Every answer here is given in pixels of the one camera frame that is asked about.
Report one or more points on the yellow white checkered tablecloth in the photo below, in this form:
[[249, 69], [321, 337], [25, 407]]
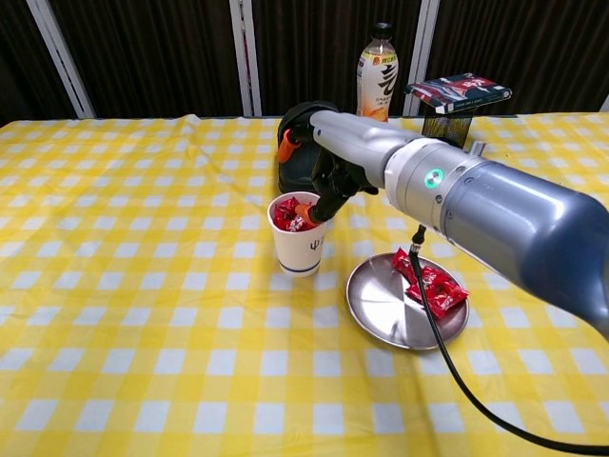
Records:
[[143, 285]]

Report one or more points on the red black book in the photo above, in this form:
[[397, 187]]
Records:
[[457, 88]]

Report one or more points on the aluminium frame post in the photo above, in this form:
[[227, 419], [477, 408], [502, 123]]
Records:
[[605, 104], [421, 57], [62, 62], [247, 62]]

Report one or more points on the round metal plate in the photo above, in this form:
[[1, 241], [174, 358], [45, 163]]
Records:
[[380, 304]]

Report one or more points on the black mesh pen holder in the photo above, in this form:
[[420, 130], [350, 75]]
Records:
[[449, 126]]

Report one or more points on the white paper cup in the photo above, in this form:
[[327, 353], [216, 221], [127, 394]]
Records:
[[300, 252]]

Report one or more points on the orange drink plastic bottle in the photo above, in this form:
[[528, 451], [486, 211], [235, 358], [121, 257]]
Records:
[[378, 71]]

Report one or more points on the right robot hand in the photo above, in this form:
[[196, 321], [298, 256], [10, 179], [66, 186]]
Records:
[[354, 138]]

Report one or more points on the black rubber slipper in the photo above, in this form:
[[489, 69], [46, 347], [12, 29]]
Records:
[[295, 173]]

